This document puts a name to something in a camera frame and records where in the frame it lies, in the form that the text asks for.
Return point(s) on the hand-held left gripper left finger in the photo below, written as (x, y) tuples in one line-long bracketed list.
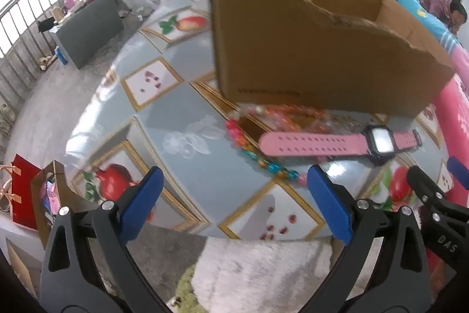
[(141, 203)]

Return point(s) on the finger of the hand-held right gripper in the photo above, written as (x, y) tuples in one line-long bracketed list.
[(421, 181), (458, 170)]

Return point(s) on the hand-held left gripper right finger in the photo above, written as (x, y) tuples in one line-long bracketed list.
[(329, 203)]

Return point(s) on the pink and black wristwatch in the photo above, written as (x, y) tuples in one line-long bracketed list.
[(311, 146)]

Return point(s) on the cardboard box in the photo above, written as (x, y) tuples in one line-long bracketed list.
[(311, 60)]

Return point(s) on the pink floral blanket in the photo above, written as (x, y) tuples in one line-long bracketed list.
[(454, 115)]

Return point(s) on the fluffy white green robe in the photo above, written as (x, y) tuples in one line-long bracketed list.
[(256, 272)]

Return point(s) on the brown paper bag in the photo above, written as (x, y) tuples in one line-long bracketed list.
[(37, 203)]

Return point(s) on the red gift bag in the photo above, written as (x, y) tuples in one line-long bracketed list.
[(24, 195)]

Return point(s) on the white shoes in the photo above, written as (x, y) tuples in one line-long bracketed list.
[(6, 117)]

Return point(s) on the small blue bottle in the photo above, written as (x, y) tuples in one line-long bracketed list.
[(61, 56)]

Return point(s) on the beige sandals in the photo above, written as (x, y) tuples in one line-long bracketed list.
[(45, 63)]

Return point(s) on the metal railing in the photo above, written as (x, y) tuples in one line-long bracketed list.
[(14, 52)]

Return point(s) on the black device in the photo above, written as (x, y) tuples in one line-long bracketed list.
[(45, 25)]

